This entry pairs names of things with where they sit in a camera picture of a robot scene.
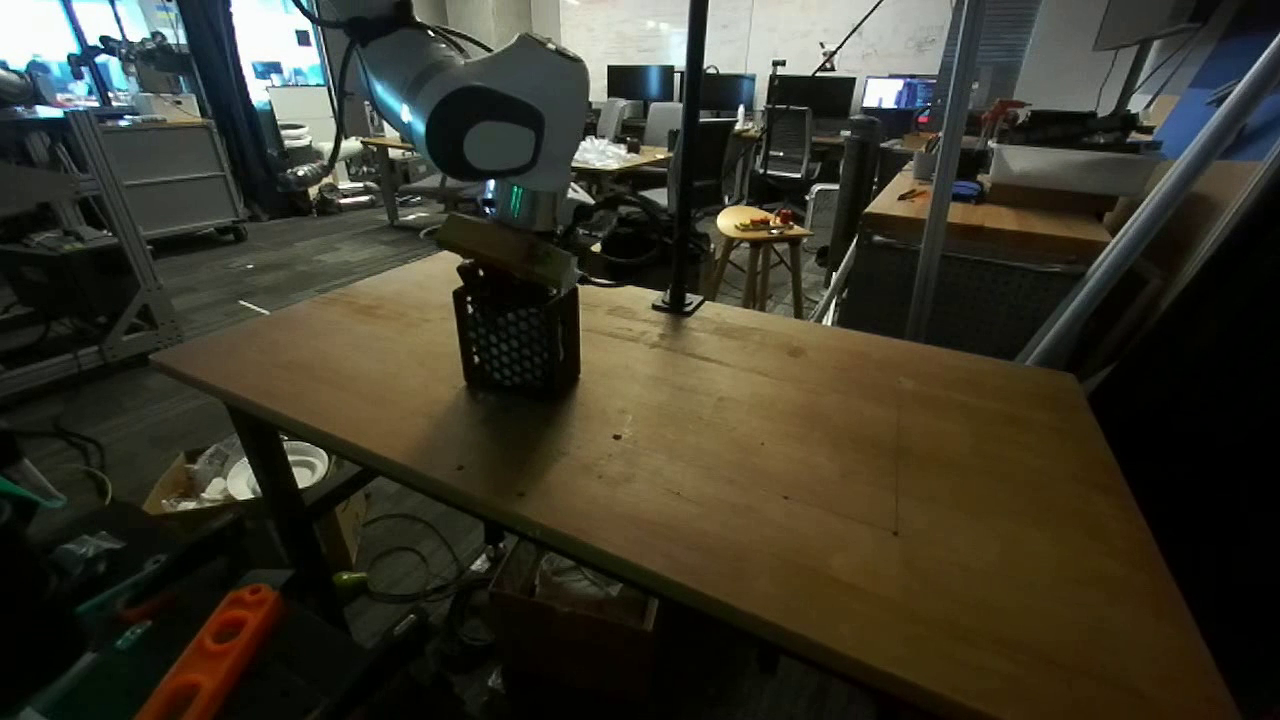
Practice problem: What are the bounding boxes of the black perforated plastic box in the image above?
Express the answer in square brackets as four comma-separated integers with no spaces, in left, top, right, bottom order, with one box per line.
[451,262,586,399]

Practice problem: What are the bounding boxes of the cardboard box with paper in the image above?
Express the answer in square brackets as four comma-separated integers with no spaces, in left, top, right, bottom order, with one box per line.
[491,546,664,674]

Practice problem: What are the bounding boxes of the open cardboard box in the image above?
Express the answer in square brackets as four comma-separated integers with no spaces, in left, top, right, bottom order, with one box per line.
[134,440,249,528]

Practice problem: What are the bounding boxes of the round wooden stool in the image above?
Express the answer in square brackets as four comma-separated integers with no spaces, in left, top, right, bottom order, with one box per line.
[709,202,810,321]

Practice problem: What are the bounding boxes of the black vertical metal pole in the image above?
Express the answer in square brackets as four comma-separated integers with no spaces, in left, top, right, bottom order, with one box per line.
[651,0,715,321]

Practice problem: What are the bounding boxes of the grey office chair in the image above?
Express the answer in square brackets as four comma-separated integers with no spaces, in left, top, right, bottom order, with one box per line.
[754,100,820,186]

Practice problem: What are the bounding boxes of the small black monitor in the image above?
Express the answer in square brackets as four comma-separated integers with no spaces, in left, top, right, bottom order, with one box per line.
[604,61,682,107]

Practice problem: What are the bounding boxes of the wide black monitor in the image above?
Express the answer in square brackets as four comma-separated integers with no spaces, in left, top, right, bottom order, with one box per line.
[763,71,860,123]

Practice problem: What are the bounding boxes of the straight aluminium strut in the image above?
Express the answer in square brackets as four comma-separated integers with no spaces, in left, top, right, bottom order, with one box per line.
[902,0,987,343]

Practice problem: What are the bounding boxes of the white round plate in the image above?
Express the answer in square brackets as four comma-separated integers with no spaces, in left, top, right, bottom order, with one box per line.
[218,438,337,508]

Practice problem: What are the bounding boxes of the wooden workbench with drawers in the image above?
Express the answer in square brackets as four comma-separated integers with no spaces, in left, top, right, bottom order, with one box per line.
[834,155,1162,363]

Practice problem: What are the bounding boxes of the monitor with blue screen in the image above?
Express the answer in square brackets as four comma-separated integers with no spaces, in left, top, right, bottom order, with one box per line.
[856,71,944,116]

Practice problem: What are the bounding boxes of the black metal table leg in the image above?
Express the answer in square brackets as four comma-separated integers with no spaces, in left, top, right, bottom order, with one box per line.
[222,406,343,626]

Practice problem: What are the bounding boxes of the grey drawer cabinet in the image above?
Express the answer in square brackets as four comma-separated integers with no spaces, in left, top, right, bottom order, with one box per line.
[95,116,253,248]

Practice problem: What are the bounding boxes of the grey metal shelf rack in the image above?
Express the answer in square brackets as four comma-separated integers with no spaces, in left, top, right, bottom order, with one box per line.
[0,105,187,406]

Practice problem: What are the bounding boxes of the leaning aluminium strut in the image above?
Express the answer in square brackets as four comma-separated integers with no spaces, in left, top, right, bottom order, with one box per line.
[1014,34,1280,376]

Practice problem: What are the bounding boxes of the orange plastic case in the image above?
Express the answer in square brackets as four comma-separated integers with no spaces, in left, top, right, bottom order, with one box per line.
[132,581,287,720]

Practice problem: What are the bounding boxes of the tan wrist camera block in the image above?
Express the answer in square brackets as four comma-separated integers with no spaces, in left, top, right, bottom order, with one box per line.
[429,211,585,297]

